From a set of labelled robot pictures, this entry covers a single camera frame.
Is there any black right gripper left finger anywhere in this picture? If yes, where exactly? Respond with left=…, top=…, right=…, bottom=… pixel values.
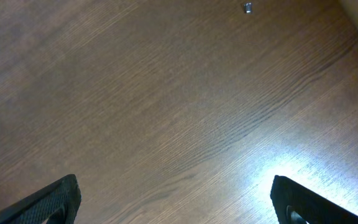
left=0, top=174, right=81, bottom=224

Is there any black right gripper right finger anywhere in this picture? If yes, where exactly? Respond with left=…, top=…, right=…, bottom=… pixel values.
left=270, top=175, right=358, bottom=224

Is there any small metal nut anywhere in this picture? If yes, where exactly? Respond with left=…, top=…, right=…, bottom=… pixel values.
left=244, top=2, right=252, bottom=14

